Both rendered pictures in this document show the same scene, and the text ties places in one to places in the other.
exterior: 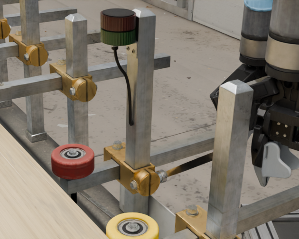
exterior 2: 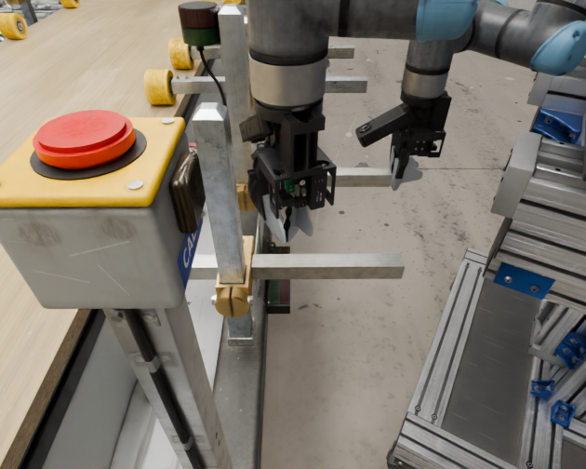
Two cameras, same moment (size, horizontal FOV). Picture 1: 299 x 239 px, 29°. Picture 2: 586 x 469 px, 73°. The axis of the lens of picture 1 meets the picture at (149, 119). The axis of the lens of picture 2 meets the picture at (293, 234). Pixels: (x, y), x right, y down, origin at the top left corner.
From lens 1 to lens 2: 0.65 m
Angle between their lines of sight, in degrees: 32
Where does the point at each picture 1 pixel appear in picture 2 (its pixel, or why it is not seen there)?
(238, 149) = (218, 191)
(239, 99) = (201, 128)
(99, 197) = not seen: hidden behind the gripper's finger
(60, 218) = not seen: hidden behind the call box
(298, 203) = (367, 273)
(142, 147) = (242, 163)
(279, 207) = (338, 270)
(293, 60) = (259, 87)
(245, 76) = (397, 114)
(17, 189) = not seen: hidden behind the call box
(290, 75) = (262, 110)
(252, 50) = (408, 85)
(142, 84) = (233, 96)
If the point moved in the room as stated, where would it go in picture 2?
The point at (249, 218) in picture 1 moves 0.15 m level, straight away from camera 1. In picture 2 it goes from (291, 268) to (352, 227)
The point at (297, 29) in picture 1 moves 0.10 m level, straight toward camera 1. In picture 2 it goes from (258, 35) to (151, 61)
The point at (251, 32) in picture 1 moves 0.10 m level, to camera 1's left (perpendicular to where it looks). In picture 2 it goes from (409, 60) to (356, 50)
